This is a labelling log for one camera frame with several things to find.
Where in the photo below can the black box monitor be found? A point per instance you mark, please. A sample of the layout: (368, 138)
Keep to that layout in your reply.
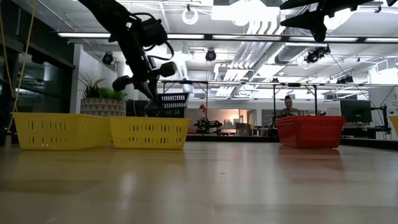
(135, 109)

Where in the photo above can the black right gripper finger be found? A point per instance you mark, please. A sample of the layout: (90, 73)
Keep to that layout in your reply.
(317, 21)
(304, 3)

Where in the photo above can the long ceiling light bar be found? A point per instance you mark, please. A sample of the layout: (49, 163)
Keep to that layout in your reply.
(186, 36)

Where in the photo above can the black slotted plastic basket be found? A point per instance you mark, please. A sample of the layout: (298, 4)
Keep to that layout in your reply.
(172, 105)

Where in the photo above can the black desk monitor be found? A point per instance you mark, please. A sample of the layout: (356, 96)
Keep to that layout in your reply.
(355, 110)

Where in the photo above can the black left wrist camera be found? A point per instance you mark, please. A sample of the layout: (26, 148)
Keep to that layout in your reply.
(153, 31)

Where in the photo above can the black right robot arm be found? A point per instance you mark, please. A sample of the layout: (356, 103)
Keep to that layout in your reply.
(393, 2)

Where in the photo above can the grey triangle-patterned planter pot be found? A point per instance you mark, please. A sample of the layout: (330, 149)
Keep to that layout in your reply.
(102, 107)

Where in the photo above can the person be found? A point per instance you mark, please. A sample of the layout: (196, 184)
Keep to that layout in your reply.
(289, 107)

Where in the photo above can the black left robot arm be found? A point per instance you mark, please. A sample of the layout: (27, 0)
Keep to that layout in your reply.
(109, 15)

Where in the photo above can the dark spiky plant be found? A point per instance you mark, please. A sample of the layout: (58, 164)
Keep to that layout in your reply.
(90, 90)

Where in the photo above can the black hanging ceiling camera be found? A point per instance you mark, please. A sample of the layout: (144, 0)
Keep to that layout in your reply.
(315, 55)
(210, 55)
(108, 58)

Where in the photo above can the yellow slotted plastic basket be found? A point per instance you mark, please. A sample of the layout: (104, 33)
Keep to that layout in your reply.
(395, 123)
(149, 132)
(62, 130)

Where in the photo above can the black metal rig frame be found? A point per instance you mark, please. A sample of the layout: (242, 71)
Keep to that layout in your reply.
(207, 93)
(274, 102)

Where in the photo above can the bright green bushy plant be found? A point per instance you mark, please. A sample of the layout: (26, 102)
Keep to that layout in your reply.
(113, 93)

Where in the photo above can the red-headed background robot arm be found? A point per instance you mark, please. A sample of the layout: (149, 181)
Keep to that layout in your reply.
(205, 124)

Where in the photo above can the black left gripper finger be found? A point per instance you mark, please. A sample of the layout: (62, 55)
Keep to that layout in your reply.
(145, 90)
(155, 90)

